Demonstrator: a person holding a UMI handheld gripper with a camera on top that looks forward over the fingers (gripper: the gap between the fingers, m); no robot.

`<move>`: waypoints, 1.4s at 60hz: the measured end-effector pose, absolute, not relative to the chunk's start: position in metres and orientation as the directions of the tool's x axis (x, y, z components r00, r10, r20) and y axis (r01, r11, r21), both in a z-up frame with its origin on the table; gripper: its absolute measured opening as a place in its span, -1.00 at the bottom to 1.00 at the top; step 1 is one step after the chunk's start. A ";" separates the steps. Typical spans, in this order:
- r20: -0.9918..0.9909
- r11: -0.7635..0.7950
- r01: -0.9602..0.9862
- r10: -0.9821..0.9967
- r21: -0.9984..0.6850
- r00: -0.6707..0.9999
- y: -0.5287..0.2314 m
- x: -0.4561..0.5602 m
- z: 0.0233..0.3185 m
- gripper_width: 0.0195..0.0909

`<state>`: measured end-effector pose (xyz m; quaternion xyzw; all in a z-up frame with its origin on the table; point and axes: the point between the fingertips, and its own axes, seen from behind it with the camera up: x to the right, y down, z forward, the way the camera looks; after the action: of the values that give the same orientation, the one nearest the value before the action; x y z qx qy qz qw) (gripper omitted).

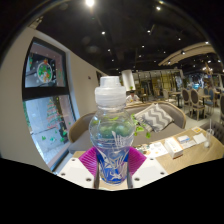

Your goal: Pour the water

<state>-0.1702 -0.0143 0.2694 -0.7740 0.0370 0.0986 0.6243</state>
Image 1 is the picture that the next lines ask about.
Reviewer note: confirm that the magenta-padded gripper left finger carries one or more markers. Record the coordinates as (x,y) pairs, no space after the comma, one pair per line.
(77,170)

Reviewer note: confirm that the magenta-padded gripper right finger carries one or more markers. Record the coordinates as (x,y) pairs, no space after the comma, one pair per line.
(148,169)

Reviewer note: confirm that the clear blue-labelled drink bottle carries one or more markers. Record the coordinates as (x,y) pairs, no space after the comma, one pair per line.
(111,133)

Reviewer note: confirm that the white paper placemat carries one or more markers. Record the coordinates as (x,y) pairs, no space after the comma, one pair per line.
(156,149)

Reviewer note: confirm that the white tissue box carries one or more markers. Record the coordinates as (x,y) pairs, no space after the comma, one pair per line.
(173,147)

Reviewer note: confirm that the green leafy plant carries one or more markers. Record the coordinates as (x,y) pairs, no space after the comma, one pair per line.
(140,128)

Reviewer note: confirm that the white and blue card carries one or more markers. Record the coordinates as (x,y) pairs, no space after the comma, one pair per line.
(185,140)

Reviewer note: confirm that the grey chevron cushion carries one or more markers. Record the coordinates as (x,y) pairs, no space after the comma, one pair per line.
(157,117)

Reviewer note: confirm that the white paper card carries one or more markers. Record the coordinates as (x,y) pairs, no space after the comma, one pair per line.
(200,138)

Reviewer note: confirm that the yellow table card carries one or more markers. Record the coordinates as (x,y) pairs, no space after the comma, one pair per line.
(197,130)

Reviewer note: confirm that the window with festive decals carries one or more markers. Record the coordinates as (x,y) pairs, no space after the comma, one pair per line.
(46,113)

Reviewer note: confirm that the clear glass with straw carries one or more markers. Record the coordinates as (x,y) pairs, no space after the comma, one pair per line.
(208,138)

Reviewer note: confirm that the person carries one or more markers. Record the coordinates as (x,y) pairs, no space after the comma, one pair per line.
(132,97)

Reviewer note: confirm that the group of dining chairs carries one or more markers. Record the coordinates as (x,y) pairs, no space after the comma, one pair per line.
(195,99)

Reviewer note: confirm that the white round pillar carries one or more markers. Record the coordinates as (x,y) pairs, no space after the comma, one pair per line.
(128,79)

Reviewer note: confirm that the group of ceiling lights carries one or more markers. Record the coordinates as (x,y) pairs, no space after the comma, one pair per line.
(89,2)

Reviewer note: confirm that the grey sofa with tan frame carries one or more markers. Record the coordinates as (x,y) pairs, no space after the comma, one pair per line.
(83,131)

